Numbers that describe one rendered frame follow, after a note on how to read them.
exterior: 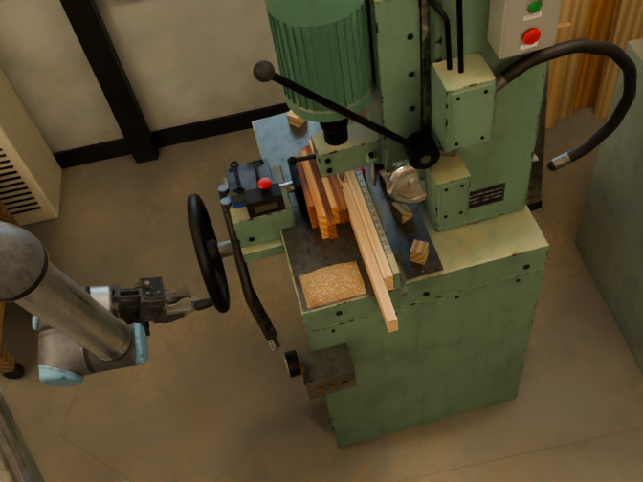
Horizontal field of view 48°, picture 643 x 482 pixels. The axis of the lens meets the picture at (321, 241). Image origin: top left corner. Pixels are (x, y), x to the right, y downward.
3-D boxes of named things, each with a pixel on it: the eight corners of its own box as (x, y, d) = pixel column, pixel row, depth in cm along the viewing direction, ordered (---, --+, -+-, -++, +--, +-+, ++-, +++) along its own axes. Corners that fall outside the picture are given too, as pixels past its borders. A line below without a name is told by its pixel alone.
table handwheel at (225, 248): (188, 191, 181) (174, 203, 153) (264, 171, 182) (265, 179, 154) (218, 299, 186) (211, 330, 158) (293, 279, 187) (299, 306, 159)
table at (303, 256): (219, 145, 187) (214, 129, 182) (333, 117, 188) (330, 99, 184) (261, 342, 150) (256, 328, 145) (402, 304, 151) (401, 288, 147)
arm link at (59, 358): (83, 374, 151) (81, 317, 156) (30, 383, 151) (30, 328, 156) (99, 383, 160) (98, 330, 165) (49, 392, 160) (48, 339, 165)
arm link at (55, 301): (6, 187, 102) (150, 323, 164) (-79, 204, 102) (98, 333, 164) (5, 262, 98) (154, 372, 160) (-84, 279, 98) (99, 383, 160)
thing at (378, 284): (322, 142, 175) (321, 130, 172) (330, 140, 175) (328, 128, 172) (388, 332, 141) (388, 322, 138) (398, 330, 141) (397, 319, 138)
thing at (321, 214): (302, 174, 169) (298, 151, 163) (309, 172, 169) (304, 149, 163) (322, 239, 157) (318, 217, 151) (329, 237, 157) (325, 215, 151)
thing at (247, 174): (227, 180, 163) (221, 163, 158) (274, 167, 163) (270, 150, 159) (236, 223, 155) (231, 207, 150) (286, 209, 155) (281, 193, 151)
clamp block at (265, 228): (231, 202, 171) (222, 177, 163) (285, 187, 171) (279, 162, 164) (241, 250, 161) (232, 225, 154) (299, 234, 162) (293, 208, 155)
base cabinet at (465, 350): (305, 328, 248) (268, 193, 192) (465, 284, 251) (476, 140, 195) (337, 449, 221) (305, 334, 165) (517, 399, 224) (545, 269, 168)
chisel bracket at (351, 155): (315, 161, 159) (309, 133, 153) (375, 145, 160) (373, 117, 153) (322, 185, 155) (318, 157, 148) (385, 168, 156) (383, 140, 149)
